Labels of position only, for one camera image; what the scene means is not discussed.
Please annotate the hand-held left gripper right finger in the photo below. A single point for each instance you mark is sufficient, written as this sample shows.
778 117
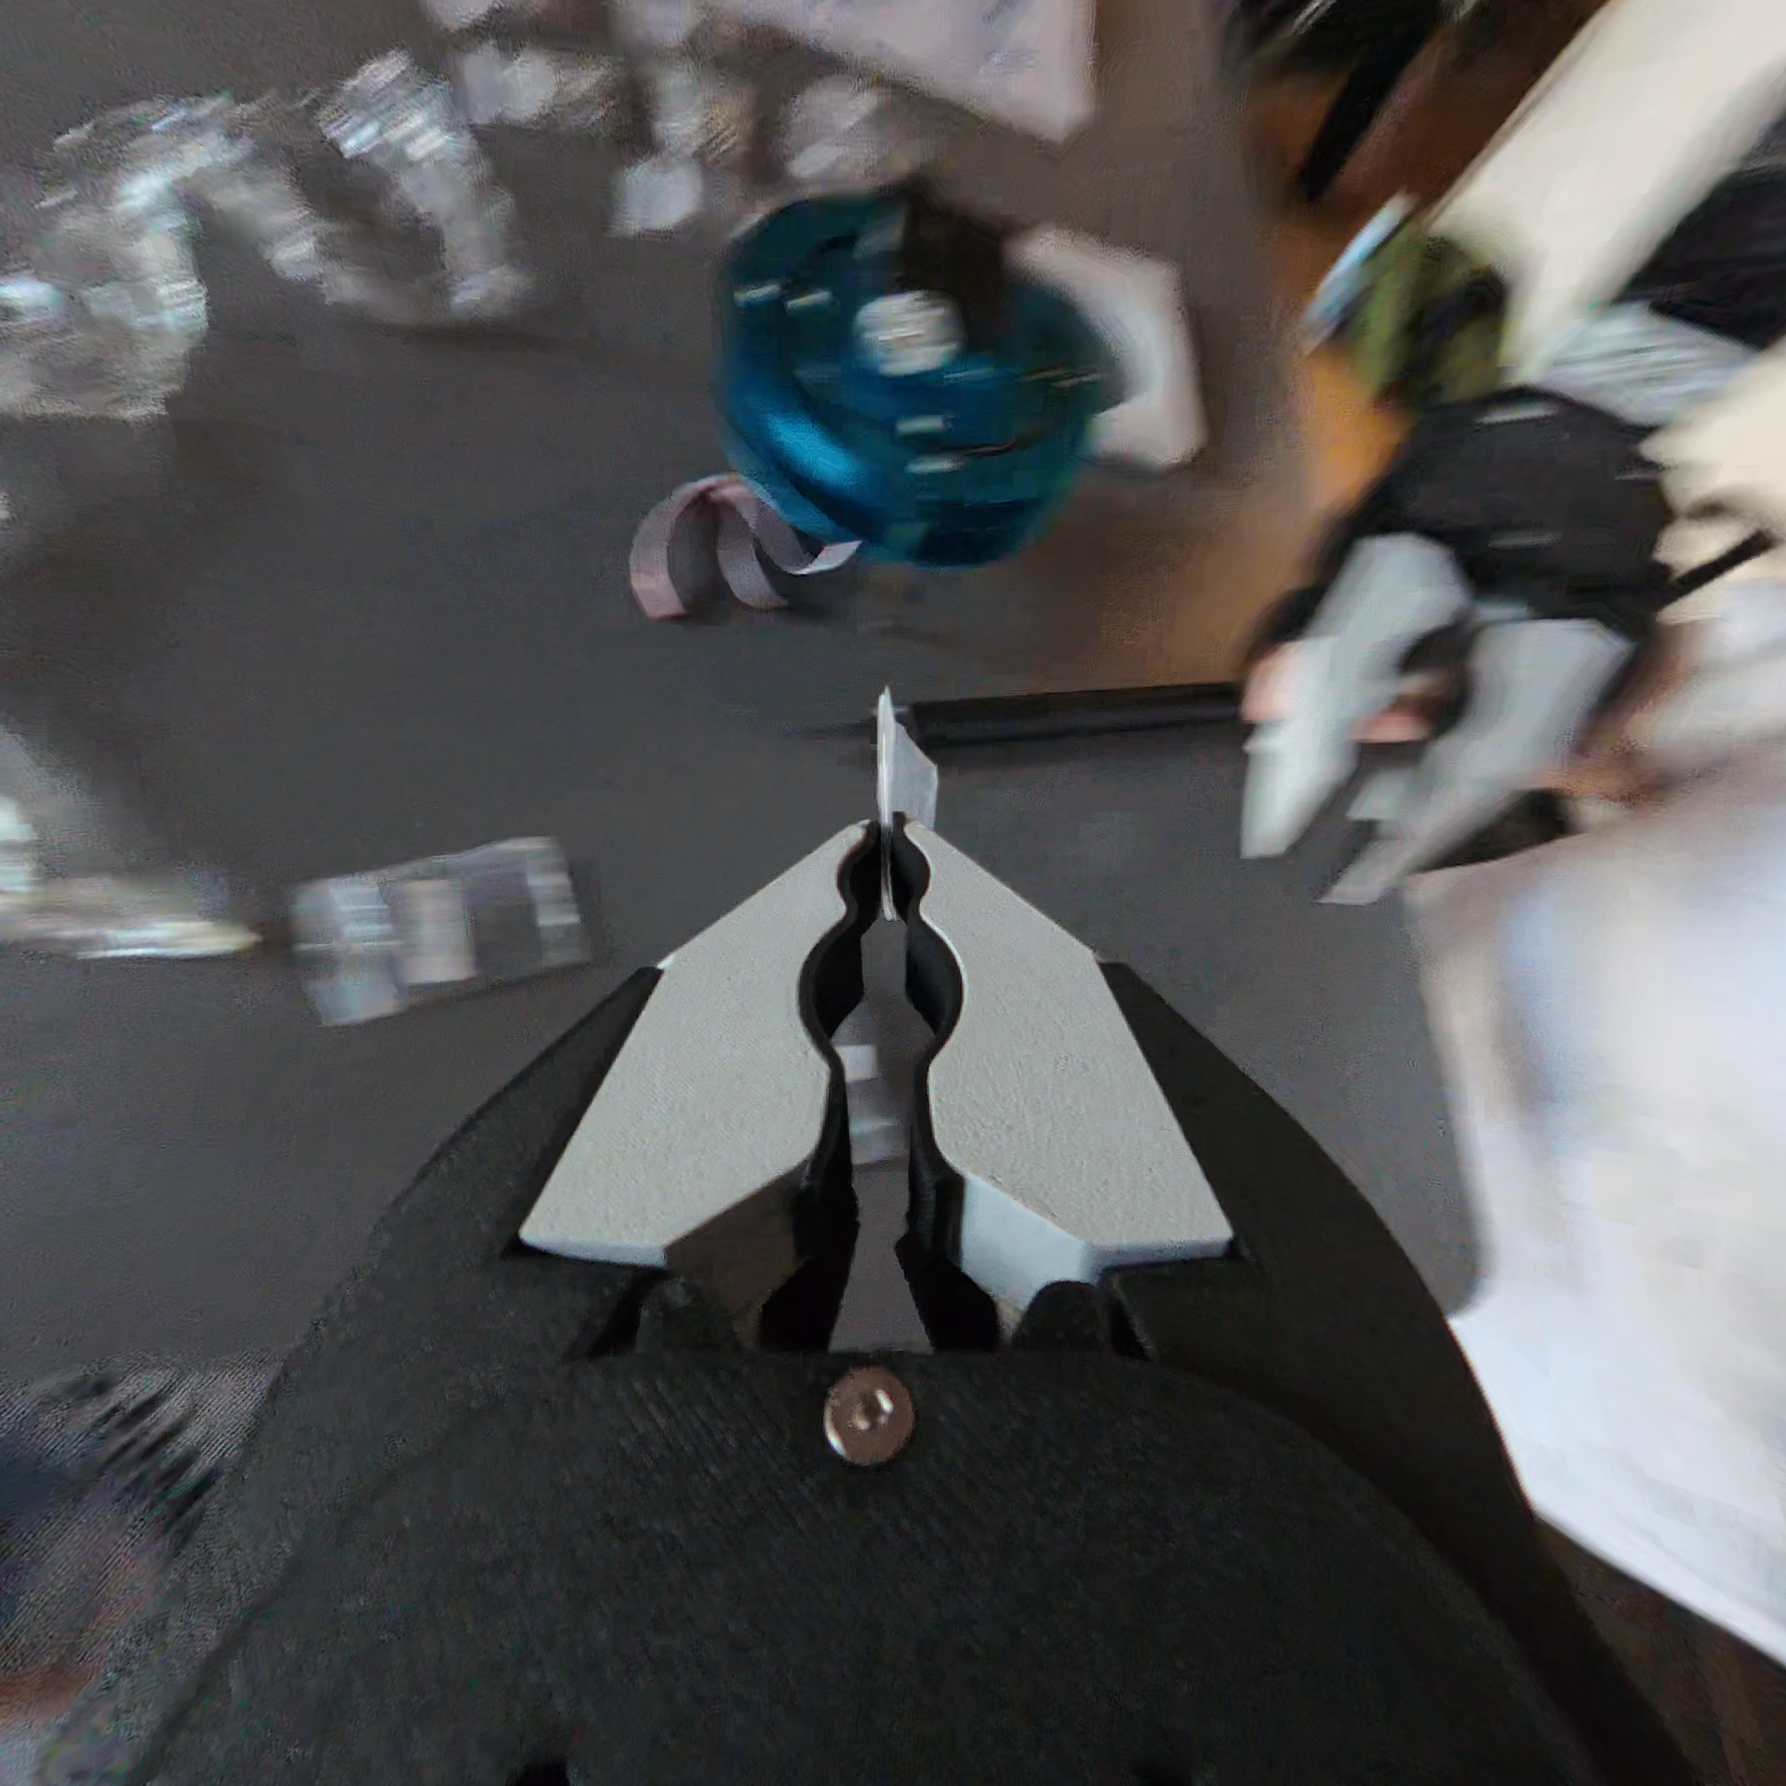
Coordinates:
1075 1102

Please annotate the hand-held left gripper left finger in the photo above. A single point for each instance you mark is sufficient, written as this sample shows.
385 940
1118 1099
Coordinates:
699 1090

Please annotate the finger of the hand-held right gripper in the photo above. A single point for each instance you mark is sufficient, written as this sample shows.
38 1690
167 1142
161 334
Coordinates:
1521 712
1339 684

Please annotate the small white plastic bag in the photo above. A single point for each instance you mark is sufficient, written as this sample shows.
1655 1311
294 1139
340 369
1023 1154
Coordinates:
901 765

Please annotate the white cardboard box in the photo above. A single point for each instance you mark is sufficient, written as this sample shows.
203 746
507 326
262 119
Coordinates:
1633 1116

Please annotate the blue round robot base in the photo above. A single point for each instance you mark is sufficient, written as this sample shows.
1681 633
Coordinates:
906 389

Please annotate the clear plastic parts bag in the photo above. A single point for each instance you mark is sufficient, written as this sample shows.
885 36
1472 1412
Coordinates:
112 863
421 181
741 153
441 929
99 264

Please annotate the white paper sheet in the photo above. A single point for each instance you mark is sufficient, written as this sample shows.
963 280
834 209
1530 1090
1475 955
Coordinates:
950 56
1143 349

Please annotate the dark plastic bag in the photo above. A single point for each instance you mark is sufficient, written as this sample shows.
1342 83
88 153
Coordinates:
99 1509

